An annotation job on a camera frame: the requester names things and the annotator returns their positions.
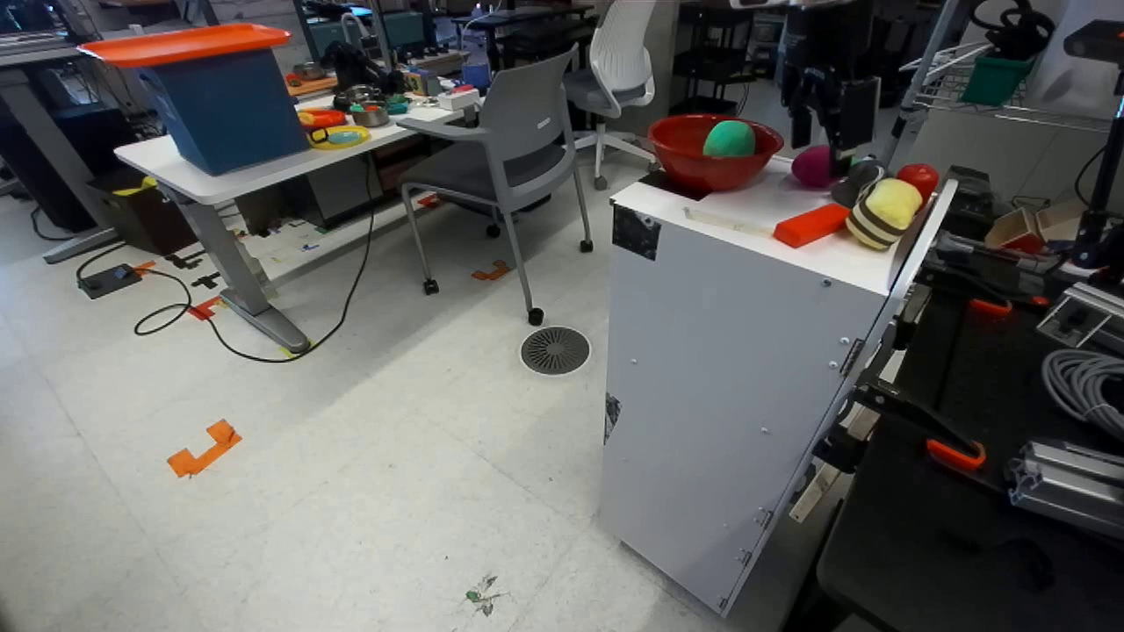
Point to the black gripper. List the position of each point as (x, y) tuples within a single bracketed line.
[(829, 93)]

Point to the purple plush beet green leaves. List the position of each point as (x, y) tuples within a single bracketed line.
[(812, 165)]

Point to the red plastic bowl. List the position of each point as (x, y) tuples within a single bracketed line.
[(685, 170)]

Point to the orange rectangular block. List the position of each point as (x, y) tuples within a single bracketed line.
[(808, 225)]

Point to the green plush ball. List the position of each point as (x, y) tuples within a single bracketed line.
[(729, 141)]

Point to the yellow striped plush sponge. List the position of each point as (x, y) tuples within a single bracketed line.
[(886, 212)]

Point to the red round plastic toy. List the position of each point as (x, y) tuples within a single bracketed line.
[(921, 181)]

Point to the green box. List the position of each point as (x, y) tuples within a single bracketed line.
[(994, 78)]

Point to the white office chair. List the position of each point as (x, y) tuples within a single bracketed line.
[(616, 71)]

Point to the white toy kitchen cabinet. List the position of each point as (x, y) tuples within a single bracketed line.
[(726, 388)]

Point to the black vertical stand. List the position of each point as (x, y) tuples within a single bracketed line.
[(1103, 154)]

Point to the grey four-legged caster chair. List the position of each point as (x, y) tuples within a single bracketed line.
[(516, 141)]

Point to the round grey floor drain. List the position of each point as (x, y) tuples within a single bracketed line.
[(553, 348)]

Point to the small orange floor tape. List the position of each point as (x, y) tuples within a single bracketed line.
[(495, 273)]

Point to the silver aluminium extrusion block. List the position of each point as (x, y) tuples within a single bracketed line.
[(1065, 485)]

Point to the small orange toy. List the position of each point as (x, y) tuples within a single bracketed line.
[(320, 116)]

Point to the blue bin orange lid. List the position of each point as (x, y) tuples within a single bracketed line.
[(223, 110)]

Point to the white desk grey legs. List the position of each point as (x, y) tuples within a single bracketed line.
[(223, 164)]

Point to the black power brick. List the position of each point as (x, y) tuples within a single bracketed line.
[(112, 282)]

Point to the silver metal bracket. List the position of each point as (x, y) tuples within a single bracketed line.
[(1085, 319)]

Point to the orange bracket-shaped floor tape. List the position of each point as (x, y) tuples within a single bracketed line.
[(204, 451)]

